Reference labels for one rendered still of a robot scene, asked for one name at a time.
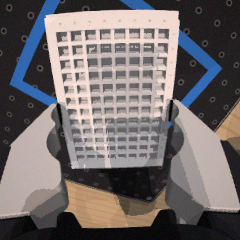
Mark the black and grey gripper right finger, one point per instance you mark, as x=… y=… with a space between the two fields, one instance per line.
x=203 y=185

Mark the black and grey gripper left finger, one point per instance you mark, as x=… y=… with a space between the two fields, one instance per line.
x=33 y=190

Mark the blue tape rectangle outline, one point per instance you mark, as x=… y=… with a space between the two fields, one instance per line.
x=38 y=29

